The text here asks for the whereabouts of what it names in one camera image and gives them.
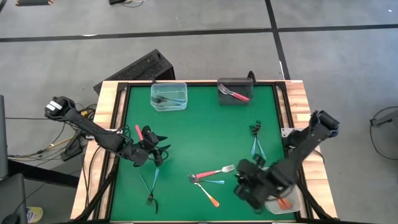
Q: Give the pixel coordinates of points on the clear plastic container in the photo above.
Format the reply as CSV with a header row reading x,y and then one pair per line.
x,y
169,88

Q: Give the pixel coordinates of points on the black beam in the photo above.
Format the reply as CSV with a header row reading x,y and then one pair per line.
x,y
43,174

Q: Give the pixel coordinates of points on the black perforated crate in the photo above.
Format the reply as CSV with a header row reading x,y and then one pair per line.
x,y
146,67

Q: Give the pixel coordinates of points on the frosted white plastic container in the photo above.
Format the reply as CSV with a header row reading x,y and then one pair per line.
x,y
296,202

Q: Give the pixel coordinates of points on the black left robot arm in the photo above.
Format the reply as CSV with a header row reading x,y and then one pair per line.
x,y
93,132

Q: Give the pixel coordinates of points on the green table mat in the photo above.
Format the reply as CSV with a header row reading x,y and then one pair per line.
x,y
192,121

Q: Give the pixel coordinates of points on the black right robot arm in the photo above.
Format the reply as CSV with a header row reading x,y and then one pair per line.
x,y
303,148

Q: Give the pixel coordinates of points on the grey panel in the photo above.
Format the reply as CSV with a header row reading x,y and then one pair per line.
x,y
3,137

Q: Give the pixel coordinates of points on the yellow and blue object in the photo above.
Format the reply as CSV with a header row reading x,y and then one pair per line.
x,y
35,214

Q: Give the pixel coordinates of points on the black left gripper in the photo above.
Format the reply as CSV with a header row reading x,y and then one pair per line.
x,y
150,145

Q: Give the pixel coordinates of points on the black clamp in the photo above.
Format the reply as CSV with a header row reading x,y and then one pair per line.
x,y
252,73

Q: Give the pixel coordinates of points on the black stand base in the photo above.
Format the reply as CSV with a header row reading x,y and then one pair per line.
x,y
73,151

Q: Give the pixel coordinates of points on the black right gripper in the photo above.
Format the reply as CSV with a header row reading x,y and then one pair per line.
x,y
253,186

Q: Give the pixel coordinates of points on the dark smoked plastic container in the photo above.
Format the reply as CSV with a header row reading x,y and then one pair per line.
x,y
234,81

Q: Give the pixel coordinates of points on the black bar with orange tip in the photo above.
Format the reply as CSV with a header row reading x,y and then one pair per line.
x,y
31,2

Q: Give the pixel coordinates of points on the grey stand leg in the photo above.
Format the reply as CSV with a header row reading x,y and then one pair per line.
x,y
385,119

